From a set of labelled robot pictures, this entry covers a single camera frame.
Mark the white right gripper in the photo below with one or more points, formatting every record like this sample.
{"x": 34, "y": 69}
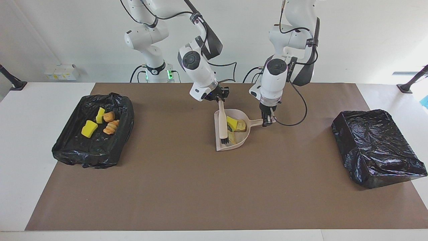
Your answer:
{"x": 202, "y": 92}

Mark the green yellow notched sponge piece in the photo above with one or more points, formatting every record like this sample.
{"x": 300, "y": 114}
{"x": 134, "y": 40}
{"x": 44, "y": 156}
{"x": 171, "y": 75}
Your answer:
{"x": 100, "y": 114}

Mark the brown paper table mat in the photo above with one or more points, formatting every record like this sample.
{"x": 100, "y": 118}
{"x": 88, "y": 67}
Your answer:
{"x": 133, "y": 201}

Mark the black camera stand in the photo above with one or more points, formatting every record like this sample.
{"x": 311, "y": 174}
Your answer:
{"x": 406, "y": 88}
{"x": 16, "y": 84}

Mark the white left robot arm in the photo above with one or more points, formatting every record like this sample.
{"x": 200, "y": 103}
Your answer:
{"x": 276, "y": 80}

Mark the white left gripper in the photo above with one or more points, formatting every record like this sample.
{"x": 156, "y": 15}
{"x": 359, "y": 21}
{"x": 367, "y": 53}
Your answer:
{"x": 268, "y": 107}

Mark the beige plastic dustpan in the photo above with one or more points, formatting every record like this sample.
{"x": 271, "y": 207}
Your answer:
{"x": 239, "y": 113}

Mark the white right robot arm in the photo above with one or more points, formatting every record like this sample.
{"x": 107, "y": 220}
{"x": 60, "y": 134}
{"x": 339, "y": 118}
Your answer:
{"x": 197, "y": 63}

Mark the blue object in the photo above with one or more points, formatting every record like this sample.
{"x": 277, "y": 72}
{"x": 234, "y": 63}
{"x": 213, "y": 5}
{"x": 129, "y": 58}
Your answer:
{"x": 426, "y": 102}

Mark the yellow sponge wedge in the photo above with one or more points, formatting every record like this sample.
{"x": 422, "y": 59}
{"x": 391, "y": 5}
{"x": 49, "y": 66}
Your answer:
{"x": 232, "y": 123}

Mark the orange striped bread piece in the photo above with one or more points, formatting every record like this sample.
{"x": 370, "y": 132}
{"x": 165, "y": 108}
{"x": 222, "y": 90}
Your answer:
{"x": 111, "y": 128}

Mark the black bag lined bin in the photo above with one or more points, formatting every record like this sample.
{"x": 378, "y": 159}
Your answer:
{"x": 374, "y": 147}
{"x": 77, "y": 150}

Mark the rounded pale foam chunk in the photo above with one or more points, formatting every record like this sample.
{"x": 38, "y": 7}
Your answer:
{"x": 241, "y": 126}

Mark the beige plastic hand brush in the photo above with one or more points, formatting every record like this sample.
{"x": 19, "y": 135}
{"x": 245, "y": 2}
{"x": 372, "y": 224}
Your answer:
{"x": 222, "y": 120}

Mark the white wall power sockets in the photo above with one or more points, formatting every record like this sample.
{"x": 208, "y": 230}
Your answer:
{"x": 62, "y": 72}

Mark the brown bread roll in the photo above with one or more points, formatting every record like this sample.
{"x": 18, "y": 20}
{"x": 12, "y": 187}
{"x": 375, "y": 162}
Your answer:
{"x": 109, "y": 116}

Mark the angular pale foam chunk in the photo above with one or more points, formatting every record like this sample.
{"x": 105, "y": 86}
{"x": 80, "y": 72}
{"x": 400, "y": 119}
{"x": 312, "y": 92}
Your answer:
{"x": 232, "y": 138}

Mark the green yellow trapezoid sponge piece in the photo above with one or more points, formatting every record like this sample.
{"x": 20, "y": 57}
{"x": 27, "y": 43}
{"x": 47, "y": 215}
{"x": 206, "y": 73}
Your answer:
{"x": 89, "y": 129}

